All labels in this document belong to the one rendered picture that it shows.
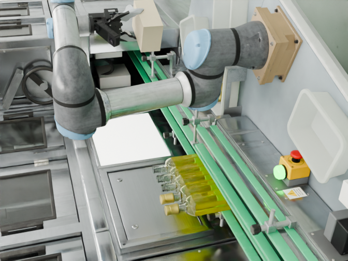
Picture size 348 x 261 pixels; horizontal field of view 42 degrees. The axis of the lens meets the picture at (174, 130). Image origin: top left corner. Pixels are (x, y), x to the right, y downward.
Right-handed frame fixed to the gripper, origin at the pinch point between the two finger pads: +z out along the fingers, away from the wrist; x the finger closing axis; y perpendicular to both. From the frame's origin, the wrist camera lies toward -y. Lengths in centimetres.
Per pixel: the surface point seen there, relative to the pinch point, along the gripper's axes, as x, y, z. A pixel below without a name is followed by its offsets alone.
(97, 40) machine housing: 45, 47, -10
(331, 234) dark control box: -7, -97, 28
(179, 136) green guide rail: 43, -22, 15
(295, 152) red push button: -5, -69, 31
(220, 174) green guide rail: 20, -58, 16
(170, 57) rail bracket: 42, 26, 23
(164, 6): 56, 86, 38
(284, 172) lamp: 0, -73, 27
